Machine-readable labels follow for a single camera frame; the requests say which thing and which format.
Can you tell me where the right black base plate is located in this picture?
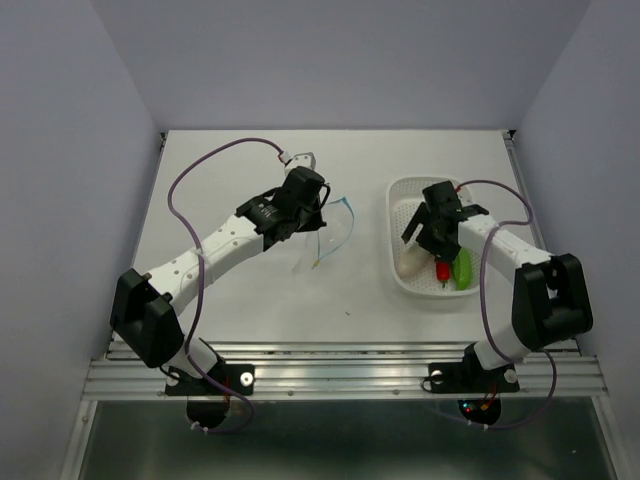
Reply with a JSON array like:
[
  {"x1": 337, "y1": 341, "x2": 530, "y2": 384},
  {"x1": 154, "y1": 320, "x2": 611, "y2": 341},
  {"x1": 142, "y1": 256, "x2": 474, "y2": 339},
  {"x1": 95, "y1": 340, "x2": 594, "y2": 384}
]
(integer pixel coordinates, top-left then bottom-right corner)
[{"x1": 421, "y1": 361, "x2": 520, "y2": 394}]

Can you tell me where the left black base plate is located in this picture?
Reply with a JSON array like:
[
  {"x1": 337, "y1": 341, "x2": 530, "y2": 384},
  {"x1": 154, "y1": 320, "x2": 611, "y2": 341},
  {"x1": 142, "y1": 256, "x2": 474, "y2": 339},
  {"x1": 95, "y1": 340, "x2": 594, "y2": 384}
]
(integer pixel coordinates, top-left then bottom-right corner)
[{"x1": 164, "y1": 363, "x2": 256, "y2": 397}]

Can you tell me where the purple cable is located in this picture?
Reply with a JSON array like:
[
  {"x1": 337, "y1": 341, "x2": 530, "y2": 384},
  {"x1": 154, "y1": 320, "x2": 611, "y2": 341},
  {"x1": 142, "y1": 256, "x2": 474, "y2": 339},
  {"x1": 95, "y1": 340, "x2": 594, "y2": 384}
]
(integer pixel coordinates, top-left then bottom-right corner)
[
  {"x1": 454, "y1": 178, "x2": 559, "y2": 432},
  {"x1": 168, "y1": 138, "x2": 256, "y2": 435}
]

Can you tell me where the aluminium frame rail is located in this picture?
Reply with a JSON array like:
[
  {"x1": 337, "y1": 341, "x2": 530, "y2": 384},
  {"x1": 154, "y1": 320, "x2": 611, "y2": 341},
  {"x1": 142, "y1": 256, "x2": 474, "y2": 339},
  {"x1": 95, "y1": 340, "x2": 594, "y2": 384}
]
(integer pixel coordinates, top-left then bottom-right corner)
[{"x1": 82, "y1": 340, "x2": 608, "y2": 402}]

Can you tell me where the red toy chili pepper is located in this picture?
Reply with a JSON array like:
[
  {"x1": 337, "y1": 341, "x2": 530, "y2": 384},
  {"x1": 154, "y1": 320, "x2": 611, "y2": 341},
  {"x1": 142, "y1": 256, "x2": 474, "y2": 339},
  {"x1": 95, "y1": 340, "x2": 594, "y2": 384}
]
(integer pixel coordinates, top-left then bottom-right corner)
[{"x1": 435, "y1": 261, "x2": 451, "y2": 288}]

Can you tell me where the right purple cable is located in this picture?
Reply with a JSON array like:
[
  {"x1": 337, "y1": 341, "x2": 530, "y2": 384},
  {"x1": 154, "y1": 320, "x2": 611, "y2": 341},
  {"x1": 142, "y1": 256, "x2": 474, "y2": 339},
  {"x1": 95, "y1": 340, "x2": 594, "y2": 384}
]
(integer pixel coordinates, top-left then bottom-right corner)
[{"x1": 454, "y1": 178, "x2": 559, "y2": 432}]

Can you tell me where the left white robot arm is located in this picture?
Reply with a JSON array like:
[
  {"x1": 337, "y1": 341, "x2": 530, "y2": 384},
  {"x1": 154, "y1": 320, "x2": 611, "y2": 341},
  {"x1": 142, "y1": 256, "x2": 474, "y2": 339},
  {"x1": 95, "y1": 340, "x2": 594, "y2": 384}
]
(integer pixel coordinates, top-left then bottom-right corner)
[{"x1": 110, "y1": 166, "x2": 330, "y2": 394}]

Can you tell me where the clear zip top bag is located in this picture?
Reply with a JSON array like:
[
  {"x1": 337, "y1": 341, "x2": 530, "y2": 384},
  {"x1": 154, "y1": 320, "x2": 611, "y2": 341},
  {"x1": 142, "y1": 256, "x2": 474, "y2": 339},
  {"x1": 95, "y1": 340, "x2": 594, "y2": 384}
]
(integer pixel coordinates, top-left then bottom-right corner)
[{"x1": 292, "y1": 196, "x2": 355, "y2": 274}]

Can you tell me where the white toy radish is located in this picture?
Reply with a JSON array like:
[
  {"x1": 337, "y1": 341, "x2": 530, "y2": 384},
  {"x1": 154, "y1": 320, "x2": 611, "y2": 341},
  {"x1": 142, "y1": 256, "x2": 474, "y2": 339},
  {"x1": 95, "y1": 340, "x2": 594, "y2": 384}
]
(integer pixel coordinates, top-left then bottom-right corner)
[{"x1": 396, "y1": 243, "x2": 433, "y2": 279}]

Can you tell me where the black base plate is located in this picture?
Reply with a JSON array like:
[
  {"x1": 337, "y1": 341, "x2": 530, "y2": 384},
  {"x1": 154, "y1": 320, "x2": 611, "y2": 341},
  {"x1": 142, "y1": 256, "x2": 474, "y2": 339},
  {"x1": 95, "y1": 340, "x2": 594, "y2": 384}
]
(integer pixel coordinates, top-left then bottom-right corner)
[
  {"x1": 421, "y1": 361, "x2": 520, "y2": 394},
  {"x1": 164, "y1": 363, "x2": 256, "y2": 397}
]

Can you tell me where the green toy pepper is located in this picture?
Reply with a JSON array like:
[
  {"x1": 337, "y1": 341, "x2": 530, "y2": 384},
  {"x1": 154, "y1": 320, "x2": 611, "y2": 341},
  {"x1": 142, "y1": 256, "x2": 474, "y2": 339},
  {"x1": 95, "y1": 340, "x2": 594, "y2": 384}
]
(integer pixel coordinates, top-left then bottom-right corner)
[{"x1": 450, "y1": 248, "x2": 473, "y2": 291}]

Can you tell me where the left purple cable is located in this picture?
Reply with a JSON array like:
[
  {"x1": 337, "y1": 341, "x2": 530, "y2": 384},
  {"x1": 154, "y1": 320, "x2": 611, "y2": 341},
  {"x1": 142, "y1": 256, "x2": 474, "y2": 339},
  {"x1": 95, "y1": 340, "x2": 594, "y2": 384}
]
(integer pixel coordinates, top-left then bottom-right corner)
[{"x1": 168, "y1": 138, "x2": 256, "y2": 435}]

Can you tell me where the white perforated plastic basket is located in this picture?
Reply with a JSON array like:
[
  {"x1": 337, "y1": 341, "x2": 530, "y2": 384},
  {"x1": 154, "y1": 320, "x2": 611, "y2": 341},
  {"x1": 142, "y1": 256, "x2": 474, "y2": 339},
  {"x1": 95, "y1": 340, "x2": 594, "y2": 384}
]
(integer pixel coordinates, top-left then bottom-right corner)
[{"x1": 385, "y1": 175, "x2": 480, "y2": 299}]

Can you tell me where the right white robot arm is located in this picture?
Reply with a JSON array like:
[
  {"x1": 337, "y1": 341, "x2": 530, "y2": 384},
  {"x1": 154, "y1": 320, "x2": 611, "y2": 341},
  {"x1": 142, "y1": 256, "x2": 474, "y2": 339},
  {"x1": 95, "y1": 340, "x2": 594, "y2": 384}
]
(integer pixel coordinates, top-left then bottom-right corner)
[{"x1": 401, "y1": 180, "x2": 593, "y2": 392}]

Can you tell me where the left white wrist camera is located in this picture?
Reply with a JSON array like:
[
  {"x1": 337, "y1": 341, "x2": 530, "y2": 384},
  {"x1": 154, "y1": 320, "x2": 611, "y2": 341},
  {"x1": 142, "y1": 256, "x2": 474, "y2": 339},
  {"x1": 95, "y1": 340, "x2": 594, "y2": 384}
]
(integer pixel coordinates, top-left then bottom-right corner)
[{"x1": 280, "y1": 151, "x2": 316, "y2": 175}]

